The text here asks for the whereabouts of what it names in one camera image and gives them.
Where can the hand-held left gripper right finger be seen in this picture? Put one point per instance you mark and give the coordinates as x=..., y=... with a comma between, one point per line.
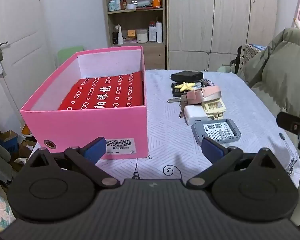
x=212, y=150

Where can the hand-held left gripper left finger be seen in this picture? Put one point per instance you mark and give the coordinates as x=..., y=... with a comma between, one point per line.
x=97, y=149

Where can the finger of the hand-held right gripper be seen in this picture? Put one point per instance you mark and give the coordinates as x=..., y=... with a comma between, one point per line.
x=288, y=121

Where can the grey portable router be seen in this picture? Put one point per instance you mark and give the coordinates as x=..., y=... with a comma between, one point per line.
x=215, y=130

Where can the pink cardboard box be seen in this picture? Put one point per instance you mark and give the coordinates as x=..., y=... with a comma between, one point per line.
x=90, y=127

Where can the white charger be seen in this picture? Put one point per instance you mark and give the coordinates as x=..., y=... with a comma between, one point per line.
x=195, y=115

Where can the cream hair claw clip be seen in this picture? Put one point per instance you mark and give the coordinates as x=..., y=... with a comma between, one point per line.
x=215, y=108

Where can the pink case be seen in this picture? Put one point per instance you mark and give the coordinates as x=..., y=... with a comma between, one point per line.
x=205, y=95

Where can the silver key bunch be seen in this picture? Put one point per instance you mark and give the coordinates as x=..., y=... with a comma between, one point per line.
x=181, y=103

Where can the yellow starfish hair clip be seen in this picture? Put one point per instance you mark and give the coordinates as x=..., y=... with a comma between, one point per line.
x=186, y=86

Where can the black battery pack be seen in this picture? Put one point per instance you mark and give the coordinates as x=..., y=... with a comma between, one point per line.
x=186, y=76

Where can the olive green coat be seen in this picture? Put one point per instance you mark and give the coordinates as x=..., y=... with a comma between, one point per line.
x=285, y=80

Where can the black framed card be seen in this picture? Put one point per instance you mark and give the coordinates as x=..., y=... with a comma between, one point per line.
x=176, y=93

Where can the trash bin with orange bag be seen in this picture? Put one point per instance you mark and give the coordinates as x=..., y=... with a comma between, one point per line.
x=26, y=131

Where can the patterned tote bag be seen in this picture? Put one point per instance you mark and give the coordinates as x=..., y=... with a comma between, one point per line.
x=250, y=52

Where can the blue cardboard box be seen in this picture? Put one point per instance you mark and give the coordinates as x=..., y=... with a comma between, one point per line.
x=8, y=142

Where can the grey fabric item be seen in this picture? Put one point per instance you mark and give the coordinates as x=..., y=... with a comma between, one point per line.
x=0, y=160

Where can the green folding table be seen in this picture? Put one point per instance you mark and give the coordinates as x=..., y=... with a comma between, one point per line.
x=67, y=53

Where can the wooden shelf unit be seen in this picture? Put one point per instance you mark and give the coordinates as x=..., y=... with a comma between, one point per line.
x=153, y=53

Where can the small black bottle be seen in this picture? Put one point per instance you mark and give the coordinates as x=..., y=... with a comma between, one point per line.
x=114, y=39

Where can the white tube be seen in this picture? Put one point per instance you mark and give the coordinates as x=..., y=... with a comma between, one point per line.
x=119, y=36

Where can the small orange box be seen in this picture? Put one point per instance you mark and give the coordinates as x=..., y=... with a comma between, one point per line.
x=131, y=34

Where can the white jar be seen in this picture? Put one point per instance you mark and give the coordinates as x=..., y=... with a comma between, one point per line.
x=141, y=36

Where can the light wooden wardrobe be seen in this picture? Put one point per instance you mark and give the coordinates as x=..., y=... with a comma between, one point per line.
x=190, y=25

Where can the red capped bottle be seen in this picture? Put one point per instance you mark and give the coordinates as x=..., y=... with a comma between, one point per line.
x=152, y=33

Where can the white bottle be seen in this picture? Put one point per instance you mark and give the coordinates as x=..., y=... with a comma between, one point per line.
x=159, y=32

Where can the white door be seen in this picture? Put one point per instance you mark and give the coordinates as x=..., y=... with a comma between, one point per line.
x=22, y=30

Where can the teal and white boxes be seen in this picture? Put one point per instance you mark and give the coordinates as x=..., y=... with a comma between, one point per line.
x=113, y=5

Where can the orange paper cup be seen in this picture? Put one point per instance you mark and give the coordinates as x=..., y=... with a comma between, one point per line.
x=156, y=0

